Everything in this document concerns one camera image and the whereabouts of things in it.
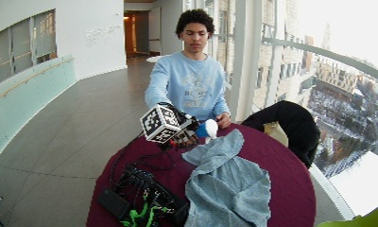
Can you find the black cable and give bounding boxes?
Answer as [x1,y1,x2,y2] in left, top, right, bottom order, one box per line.
[107,147,176,190]

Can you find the wooden door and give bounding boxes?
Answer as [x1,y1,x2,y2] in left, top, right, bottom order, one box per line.
[122,11,138,59]

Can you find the black power bank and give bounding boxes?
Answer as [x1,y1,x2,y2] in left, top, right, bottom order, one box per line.
[97,188,131,221]

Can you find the white pillar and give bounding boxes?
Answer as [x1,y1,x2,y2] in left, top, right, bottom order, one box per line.
[228,0,263,123]

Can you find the cream chair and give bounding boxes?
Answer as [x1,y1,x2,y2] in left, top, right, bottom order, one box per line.
[261,121,289,148]

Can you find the black jacket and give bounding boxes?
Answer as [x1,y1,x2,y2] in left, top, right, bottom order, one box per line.
[240,99,320,169]

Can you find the dark red tablecloth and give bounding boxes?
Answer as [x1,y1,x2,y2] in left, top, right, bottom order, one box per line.
[85,122,317,227]

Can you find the interior window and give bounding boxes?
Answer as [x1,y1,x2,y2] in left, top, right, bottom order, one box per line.
[0,9,58,89]

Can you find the white balcony railing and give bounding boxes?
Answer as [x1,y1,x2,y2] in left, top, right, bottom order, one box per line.
[261,37,378,88]

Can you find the green cables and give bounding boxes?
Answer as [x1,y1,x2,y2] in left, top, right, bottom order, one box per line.
[119,188,174,227]

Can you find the green chair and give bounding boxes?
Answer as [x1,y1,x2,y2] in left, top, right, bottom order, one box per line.
[316,199,378,227]

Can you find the white round table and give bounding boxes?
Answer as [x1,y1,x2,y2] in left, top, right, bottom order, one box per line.
[145,54,170,63]

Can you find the white marker cube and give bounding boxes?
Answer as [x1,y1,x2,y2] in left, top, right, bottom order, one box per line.
[138,103,182,145]

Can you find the black electronics box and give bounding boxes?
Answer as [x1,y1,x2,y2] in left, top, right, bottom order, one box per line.
[111,163,190,227]

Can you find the grey towel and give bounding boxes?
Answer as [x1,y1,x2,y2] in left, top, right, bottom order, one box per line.
[180,128,272,227]

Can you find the the person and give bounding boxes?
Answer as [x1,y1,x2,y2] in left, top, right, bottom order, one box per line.
[143,9,232,130]

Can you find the wooden wall handrail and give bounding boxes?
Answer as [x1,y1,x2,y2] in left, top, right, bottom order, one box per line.
[0,56,75,108]

